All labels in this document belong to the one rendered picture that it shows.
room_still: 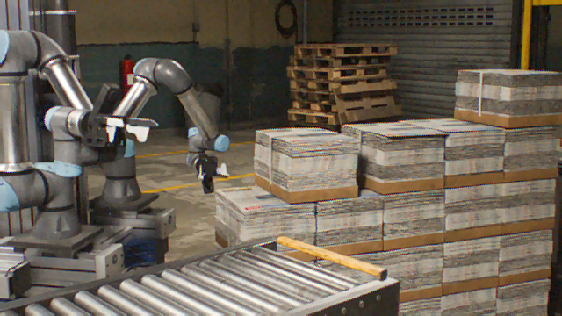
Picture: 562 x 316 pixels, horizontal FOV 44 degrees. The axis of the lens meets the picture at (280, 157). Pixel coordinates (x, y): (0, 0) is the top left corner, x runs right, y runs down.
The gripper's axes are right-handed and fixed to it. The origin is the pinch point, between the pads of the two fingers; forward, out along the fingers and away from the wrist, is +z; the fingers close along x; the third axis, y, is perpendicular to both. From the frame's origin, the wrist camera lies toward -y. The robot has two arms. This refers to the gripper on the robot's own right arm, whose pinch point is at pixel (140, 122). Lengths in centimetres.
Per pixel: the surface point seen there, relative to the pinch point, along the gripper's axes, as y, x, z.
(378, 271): 36, -48, 45
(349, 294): 40, -33, 45
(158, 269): 42.0, -16.6, -7.3
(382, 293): 40, -43, 49
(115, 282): 43.6, -3.1, -9.4
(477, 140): 3, -158, 26
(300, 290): 41, -29, 33
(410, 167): 15, -132, 10
